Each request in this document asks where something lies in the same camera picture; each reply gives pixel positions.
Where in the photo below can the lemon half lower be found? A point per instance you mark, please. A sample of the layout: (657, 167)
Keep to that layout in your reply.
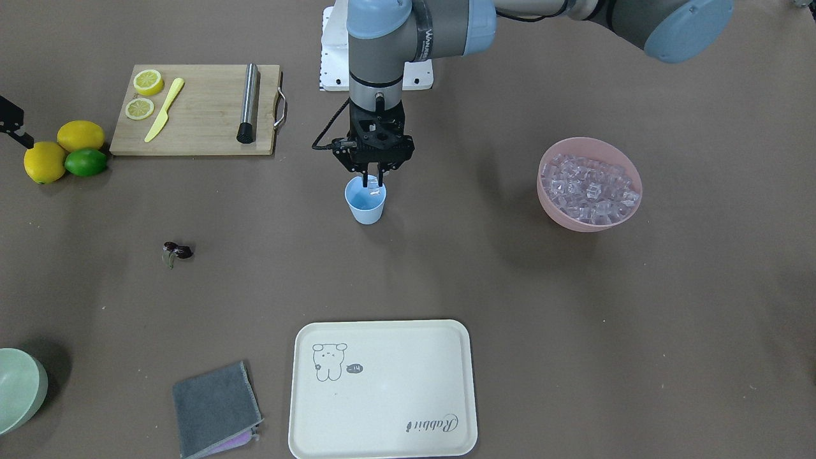
(139, 109)

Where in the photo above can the yellow lemon near board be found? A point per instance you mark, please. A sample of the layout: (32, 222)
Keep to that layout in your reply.
(80, 134)

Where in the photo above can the lemon half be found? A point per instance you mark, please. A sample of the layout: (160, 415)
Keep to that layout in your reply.
(148, 82)
(139, 109)

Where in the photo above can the grey folded cloth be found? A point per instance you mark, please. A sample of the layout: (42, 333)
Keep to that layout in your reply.
(215, 411)

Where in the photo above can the dark red cherries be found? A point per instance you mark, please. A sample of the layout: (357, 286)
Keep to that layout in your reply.
(172, 251)

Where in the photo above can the cream rabbit tray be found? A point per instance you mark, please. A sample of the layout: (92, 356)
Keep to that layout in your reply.
(382, 389)

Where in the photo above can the light blue plastic cup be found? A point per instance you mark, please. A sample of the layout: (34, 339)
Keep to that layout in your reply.
(365, 209)

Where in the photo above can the yellow lemon outer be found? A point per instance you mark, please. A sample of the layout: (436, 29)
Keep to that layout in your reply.
(44, 162)

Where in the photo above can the yellow plastic knife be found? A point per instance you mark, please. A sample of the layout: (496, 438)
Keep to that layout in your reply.
(163, 114)

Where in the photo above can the green lime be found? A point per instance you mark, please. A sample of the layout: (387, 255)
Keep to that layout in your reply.
(86, 162)

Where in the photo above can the wooden cutting board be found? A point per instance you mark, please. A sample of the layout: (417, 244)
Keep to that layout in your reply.
(205, 116)

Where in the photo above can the pile of clear ice cubes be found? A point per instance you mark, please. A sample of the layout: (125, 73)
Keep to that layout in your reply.
(588, 192)

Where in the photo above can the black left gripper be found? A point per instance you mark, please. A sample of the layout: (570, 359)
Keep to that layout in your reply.
(350, 161)

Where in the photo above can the steel muddler black tip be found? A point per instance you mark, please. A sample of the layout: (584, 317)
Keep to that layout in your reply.
(246, 131)

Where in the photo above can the mint green bowl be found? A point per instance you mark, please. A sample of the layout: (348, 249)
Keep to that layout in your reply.
(24, 386)

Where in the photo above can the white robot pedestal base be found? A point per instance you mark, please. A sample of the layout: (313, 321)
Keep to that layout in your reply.
(334, 69)

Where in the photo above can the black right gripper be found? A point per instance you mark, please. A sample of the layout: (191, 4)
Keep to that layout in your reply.
(13, 120)

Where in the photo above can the pink bowl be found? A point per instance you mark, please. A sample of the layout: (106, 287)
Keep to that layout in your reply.
(594, 149)

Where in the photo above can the lemon half upper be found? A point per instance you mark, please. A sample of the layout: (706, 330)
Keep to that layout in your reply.
(148, 82)

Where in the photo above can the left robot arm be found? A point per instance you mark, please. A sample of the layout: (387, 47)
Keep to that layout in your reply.
(381, 37)

